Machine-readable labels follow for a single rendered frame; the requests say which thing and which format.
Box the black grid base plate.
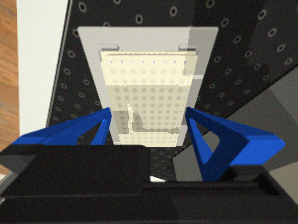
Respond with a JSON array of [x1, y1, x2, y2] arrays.
[[46, 0, 298, 181]]

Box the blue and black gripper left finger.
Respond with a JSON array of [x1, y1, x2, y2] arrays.
[[10, 107, 112, 145]]

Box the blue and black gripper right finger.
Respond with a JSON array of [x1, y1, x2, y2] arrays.
[[185, 107, 285, 181]]

